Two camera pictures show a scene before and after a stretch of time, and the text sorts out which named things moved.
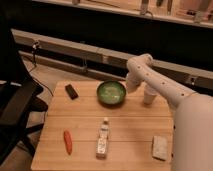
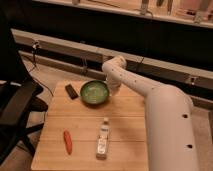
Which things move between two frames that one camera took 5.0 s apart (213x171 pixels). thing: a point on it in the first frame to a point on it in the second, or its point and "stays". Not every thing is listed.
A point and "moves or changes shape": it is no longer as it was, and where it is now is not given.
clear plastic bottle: x=103 y=140 stays
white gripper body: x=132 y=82 to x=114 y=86
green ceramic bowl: x=111 y=93 moves or changes shape
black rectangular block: x=71 y=91 stays
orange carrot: x=68 y=141 stays
